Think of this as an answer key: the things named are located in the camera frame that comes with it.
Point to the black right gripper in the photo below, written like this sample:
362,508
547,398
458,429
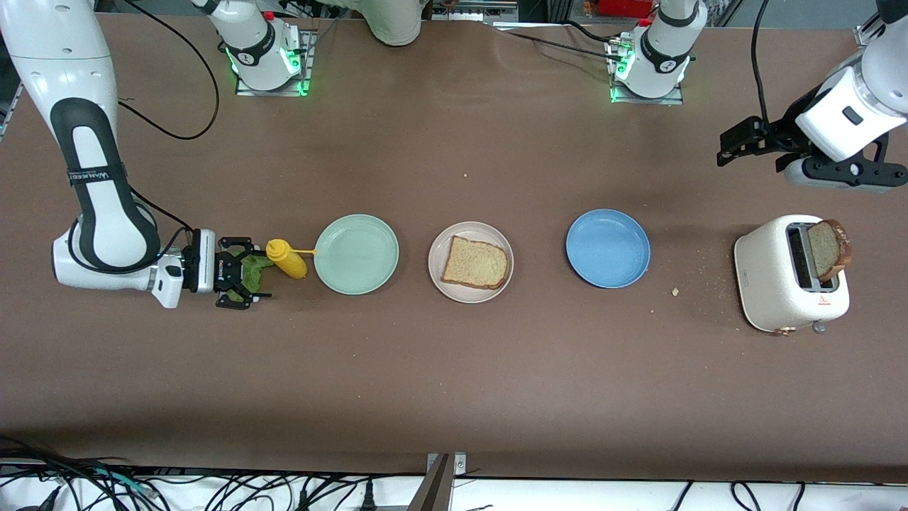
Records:
223,270

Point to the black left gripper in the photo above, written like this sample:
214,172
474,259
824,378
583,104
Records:
777,133

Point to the green lettuce leaf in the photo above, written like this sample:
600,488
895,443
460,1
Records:
255,273

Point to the yellow mustard squeeze bottle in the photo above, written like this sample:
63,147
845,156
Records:
289,262

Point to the brown bread slice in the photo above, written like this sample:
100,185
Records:
475,264

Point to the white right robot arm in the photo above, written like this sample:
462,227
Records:
50,42

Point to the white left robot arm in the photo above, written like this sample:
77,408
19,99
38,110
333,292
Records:
663,50

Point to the green plate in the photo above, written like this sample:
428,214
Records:
355,255

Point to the blue plate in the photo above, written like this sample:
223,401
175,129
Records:
608,248

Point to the beige plate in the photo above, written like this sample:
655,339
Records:
468,297

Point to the bread slice dark crust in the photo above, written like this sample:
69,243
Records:
830,248

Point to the white toaster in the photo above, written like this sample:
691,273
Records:
766,284

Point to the red background box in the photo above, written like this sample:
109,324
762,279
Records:
624,7

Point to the black power plug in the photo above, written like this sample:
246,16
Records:
368,500

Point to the person in beige clothes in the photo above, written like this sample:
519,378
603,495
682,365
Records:
390,21

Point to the dark aluminium bar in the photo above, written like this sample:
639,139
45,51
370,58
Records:
434,490

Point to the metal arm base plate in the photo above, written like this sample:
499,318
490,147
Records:
306,71
667,100

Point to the small metal bracket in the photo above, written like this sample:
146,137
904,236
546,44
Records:
461,465

